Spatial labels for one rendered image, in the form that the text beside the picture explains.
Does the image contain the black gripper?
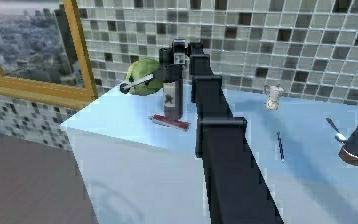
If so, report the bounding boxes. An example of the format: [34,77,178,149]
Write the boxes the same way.
[119,47,185,94]

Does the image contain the red flat tool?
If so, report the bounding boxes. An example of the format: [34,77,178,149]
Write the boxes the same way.
[148,113,191,132]

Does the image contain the pale blue counter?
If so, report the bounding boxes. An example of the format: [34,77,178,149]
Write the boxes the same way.
[59,77,358,224]

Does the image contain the cream pepper shaker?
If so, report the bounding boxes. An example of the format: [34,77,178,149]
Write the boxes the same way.
[263,84,285,111]

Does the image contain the dark blue corkscrew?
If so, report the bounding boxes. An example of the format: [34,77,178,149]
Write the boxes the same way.
[276,130,286,164]

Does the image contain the dark brown pepper mill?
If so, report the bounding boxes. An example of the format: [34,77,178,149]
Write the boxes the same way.
[338,111,358,167]

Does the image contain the window with wooden frame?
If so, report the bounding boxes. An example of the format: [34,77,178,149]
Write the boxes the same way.
[0,0,99,110]

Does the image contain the black handled white spoon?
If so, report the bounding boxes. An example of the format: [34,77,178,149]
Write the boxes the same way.
[325,117,349,144]

